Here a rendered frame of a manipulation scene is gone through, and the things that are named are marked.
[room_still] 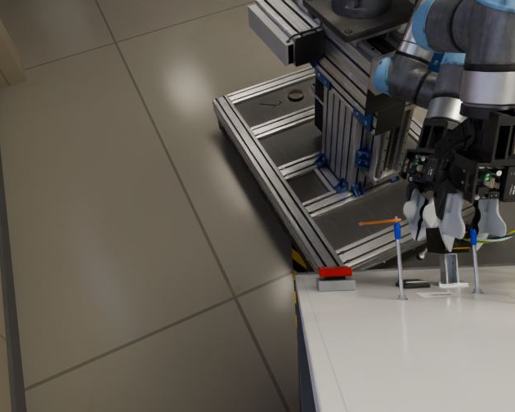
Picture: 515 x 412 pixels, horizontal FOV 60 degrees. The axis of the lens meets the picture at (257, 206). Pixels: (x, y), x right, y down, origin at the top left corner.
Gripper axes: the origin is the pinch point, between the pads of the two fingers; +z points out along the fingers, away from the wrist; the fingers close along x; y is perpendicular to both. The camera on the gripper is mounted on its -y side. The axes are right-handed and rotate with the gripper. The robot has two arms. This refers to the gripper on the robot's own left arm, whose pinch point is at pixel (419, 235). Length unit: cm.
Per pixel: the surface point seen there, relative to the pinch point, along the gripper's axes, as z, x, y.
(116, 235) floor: 27, -165, -40
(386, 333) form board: 14.5, 17.4, 41.4
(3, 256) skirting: 51, -190, -2
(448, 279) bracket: 6.9, 9.0, 6.0
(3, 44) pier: -65, -304, 1
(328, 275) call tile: 11.8, -3.6, 19.9
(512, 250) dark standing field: -20, -19, -141
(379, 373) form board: 16, 22, 52
